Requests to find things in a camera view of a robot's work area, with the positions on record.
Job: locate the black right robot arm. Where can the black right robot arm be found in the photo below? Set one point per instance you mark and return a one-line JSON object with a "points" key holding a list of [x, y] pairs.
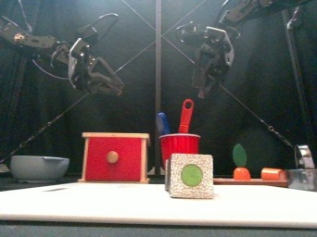
{"points": [[256, 7]]}

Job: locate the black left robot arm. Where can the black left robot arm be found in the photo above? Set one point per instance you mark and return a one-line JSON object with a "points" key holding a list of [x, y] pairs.
{"points": [[28, 40]]}

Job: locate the red plastic cup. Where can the red plastic cup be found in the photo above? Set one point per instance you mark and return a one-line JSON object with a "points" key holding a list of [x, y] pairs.
{"points": [[180, 145]]}

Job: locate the wooden box with red drawer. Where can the wooden box with red drawer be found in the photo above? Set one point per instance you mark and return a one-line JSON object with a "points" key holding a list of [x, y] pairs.
{"points": [[113, 159]]}

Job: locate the toy carrot with green leaf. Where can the toy carrot with green leaf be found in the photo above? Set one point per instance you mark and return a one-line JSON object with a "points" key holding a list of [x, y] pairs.
{"points": [[241, 172]]}

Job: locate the patterned block with green oval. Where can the patterned block with green oval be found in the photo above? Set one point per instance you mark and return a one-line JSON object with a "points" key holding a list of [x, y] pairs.
{"points": [[190, 176]]}

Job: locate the grey ceramic bowl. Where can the grey ceramic bowl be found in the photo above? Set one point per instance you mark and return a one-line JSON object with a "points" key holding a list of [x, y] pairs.
{"points": [[38, 168]]}

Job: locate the orange toy carrot piece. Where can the orange toy carrot piece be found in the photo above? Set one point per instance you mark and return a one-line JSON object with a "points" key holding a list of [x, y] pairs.
{"points": [[272, 174]]}

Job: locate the flat wooden tray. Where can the flat wooden tray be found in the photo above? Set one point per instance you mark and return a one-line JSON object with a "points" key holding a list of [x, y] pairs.
{"points": [[252, 182]]}

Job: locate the white cutting board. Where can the white cutting board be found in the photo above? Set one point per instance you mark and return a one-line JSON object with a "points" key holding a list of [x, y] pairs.
{"points": [[123, 202]]}

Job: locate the small metal cup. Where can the small metal cup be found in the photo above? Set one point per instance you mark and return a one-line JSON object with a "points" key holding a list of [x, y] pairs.
{"points": [[304, 179]]}

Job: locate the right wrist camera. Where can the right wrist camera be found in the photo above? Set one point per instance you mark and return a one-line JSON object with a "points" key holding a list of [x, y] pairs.
{"points": [[189, 33]]}

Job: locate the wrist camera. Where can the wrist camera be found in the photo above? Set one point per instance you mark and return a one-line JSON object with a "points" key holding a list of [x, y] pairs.
{"points": [[189, 33], [93, 29]]}

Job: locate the vertical black frame pole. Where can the vertical black frame pole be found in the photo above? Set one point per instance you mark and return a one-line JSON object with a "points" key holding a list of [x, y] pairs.
{"points": [[158, 77]]}

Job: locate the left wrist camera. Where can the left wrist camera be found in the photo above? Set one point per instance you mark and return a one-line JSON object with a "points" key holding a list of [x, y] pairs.
{"points": [[93, 29]]}

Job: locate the side frame post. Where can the side frame post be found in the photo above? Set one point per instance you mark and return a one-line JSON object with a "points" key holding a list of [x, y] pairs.
{"points": [[296, 77]]}

